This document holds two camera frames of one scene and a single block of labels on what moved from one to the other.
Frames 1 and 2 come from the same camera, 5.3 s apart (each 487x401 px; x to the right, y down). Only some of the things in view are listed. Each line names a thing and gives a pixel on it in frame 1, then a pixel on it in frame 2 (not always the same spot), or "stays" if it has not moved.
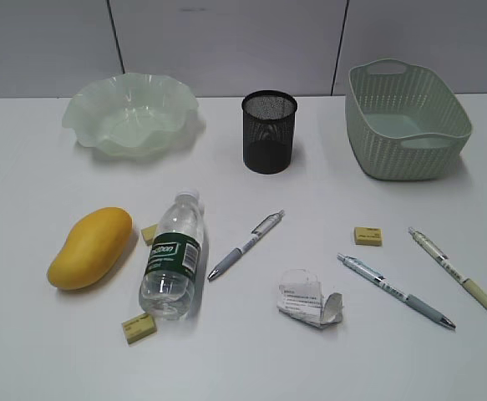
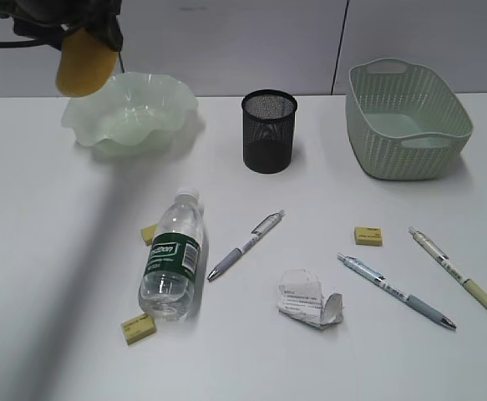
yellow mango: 92,246 to 86,63
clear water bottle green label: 167,285 stays
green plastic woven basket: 403,122 stays
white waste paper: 301,298 stays
